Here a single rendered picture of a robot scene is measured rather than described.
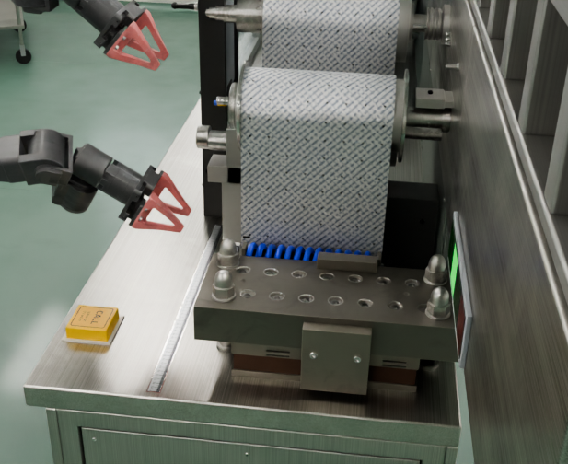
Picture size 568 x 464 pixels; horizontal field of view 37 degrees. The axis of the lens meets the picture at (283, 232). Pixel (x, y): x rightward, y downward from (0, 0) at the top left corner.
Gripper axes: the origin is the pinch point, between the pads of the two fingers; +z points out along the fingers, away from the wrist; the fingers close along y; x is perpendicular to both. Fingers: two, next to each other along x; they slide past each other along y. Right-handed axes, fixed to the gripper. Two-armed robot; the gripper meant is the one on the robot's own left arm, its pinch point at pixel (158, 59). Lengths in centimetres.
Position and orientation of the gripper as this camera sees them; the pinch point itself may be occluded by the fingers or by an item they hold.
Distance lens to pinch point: 141.0
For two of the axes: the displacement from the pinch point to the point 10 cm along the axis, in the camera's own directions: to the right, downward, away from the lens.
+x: 6.5, -6.3, -4.2
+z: 7.5, 6.3, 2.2
